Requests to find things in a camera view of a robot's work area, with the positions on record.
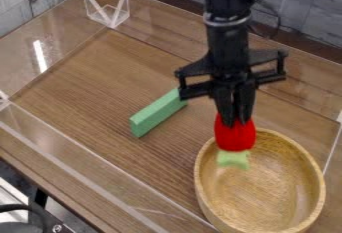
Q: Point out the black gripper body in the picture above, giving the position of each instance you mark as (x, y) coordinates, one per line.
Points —
(231, 63)

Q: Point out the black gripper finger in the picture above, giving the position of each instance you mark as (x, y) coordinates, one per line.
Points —
(244, 100)
(222, 96)

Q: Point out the red plush strawberry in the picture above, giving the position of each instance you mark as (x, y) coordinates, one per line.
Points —
(235, 141)

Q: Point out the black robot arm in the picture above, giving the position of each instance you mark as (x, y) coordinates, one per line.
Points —
(228, 11)

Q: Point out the green rectangular block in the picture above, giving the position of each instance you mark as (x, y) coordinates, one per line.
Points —
(144, 120)

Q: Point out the wooden bowl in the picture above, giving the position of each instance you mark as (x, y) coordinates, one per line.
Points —
(275, 197)

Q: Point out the clear acrylic corner bracket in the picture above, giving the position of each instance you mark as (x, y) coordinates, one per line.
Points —
(108, 15)

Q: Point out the black table leg mount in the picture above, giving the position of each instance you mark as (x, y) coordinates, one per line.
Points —
(23, 217)

